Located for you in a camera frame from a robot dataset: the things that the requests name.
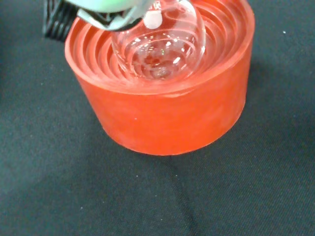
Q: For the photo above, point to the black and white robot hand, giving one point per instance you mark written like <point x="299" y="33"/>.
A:
<point x="98" y="14"/>

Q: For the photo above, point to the orange ribbed flask stand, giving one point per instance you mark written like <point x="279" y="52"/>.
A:
<point x="157" y="108"/>

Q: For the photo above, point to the black bench cloth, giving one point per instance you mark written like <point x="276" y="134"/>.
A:
<point x="73" y="184"/>

